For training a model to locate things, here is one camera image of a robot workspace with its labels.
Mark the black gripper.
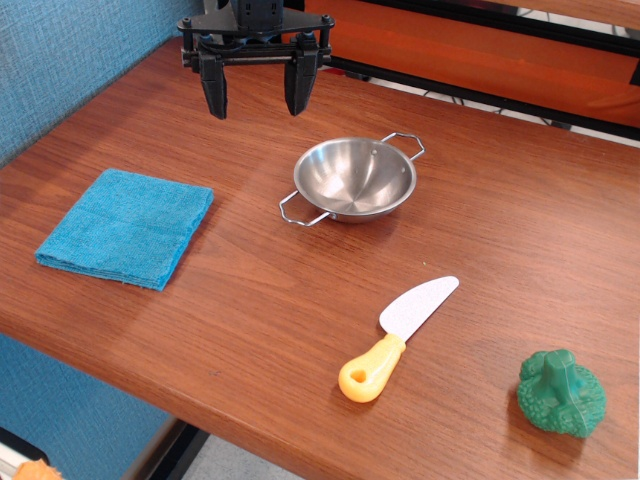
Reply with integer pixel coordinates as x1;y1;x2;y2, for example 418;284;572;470
177;1;335;120

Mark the small stainless steel wok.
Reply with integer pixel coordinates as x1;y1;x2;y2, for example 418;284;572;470
279;132;426;227

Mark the folded blue cloth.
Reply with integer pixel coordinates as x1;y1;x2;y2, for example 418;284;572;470
35;169;214;291

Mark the green plastic toy broccoli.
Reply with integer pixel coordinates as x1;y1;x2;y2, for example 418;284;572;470
517;349;607;439

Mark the orange object bottom left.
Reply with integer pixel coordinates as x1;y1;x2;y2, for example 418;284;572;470
12;461;63;480

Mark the toy knife yellow handle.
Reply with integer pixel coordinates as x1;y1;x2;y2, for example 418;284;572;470
338;276;460;403

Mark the orange panel black frame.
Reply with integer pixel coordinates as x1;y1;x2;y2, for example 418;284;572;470
298;1;639;139

